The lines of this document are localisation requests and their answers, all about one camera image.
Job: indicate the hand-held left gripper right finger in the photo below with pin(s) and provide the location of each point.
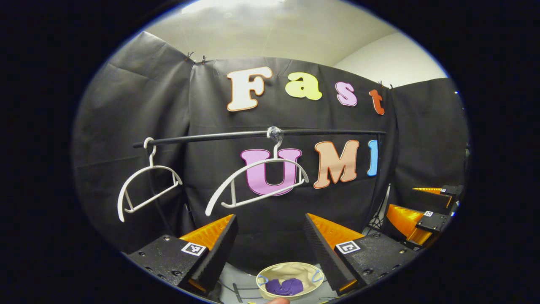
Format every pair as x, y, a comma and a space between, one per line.
325, 257

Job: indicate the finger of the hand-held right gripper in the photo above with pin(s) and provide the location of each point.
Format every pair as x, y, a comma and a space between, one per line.
432, 221
438, 199

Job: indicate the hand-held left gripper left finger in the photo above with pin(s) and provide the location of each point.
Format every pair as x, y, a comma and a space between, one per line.
219, 253

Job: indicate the beige laundry hamper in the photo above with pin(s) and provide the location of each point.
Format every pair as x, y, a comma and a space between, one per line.
291, 270

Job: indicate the purple knitted garment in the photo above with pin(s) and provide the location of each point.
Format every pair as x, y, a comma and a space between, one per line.
284, 287

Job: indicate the white plastic hanger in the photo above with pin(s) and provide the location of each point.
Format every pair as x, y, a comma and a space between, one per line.
139, 175
253, 169

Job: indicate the black clothes rack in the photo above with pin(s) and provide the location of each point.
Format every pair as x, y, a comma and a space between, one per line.
211, 137

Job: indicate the black backdrop cloth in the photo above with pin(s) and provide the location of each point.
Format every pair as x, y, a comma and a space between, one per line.
147, 105

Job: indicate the ceiling light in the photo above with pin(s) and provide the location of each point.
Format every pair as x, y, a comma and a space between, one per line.
232, 5

